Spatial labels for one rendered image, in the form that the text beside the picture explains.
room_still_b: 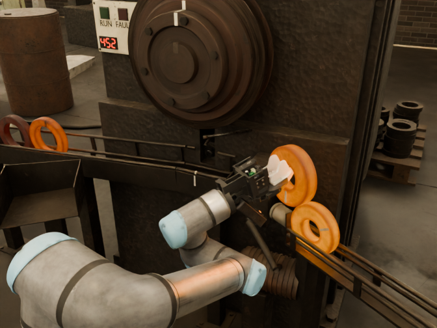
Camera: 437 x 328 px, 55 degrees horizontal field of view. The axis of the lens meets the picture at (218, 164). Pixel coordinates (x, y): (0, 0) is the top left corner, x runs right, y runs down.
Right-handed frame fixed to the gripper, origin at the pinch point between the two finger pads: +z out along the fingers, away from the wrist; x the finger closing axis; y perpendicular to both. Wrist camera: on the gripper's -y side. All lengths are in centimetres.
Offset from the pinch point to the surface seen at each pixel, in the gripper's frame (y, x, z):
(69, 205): -17, 63, -52
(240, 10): 31.6, 31.1, 13.0
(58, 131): -5, 99, -42
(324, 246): -25.4, -5.6, 2.5
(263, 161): -14.2, 26.5, 7.2
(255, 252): -38.0, 17.3, -8.0
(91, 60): -91, 486, 45
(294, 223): -23.9, 5.9, 1.4
